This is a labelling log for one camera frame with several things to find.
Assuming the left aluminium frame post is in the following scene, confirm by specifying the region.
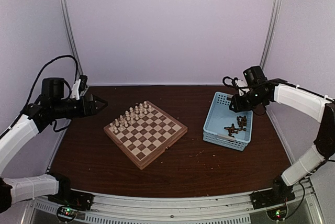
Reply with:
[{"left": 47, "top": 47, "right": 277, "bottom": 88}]
[{"left": 59, "top": 0, "right": 84, "bottom": 77}]

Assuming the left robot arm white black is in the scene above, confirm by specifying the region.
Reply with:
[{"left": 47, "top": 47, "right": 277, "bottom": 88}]
[{"left": 1, "top": 95, "right": 108, "bottom": 212}]

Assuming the front aluminium rail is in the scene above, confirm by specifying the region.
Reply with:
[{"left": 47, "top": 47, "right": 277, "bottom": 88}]
[{"left": 20, "top": 191, "right": 325, "bottom": 224}]

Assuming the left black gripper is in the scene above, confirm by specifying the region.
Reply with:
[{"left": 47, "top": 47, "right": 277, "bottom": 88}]
[{"left": 51, "top": 94, "right": 108, "bottom": 119}]

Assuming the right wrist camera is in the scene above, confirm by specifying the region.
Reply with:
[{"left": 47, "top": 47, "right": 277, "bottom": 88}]
[{"left": 232, "top": 77, "right": 250, "bottom": 96}]

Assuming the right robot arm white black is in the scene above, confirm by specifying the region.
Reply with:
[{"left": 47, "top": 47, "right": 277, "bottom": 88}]
[{"left": 222, "top": 74, "right": 334, "bottom": 204}]

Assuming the light blue plastic basket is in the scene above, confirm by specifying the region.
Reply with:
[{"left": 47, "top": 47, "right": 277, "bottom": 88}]
[{"left": 203, "top": 92, "right": 253, "bottom": 151}]

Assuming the row of white chess pieces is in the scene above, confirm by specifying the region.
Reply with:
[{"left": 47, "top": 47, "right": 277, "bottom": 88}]
[{"left": 107, "top": 101, "right": 156, "bottom": 134}]

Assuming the aluminium frame post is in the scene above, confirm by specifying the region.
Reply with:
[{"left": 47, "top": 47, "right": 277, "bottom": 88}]
[
  {"left": 59, "top": 0, "right": 84, "bottom": 77},
  {"left": 260, "top": 0, "right": 282, "bottom": 70}
]

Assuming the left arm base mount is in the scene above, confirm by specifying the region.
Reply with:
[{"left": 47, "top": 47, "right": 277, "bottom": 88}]
[{"left": 48, "top": 191, "right": 94, "bottom": 211}]

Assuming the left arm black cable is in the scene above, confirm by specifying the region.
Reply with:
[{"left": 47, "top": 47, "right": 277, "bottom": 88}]
[{"left": 15, "top": 54, "right": 81, "bottom": 125}]

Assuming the pile of dark chess pieces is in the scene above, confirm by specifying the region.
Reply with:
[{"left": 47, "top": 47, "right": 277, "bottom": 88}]
[{"left": 224, "top": 115, "right": 248, "bottom": 137}]

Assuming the right aluminium frame post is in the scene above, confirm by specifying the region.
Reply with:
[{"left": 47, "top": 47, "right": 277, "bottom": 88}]
[{"left": 260, "top": 0, "right": 282, "bottom": 70}]

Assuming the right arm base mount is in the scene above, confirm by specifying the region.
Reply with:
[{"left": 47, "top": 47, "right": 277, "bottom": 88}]
[{"left": 250, "top": 189, "right": 295, "bottom": 210}]

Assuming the wooden chess board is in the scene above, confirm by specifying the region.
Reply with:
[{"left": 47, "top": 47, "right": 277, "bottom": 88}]
[{"left": 104, "top": 100, "right": 188, "bottom": 170}]

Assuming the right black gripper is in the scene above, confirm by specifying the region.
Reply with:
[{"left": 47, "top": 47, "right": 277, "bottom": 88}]
[{"left": 229, "top": 89, "right": 266, "bottom": 113}]

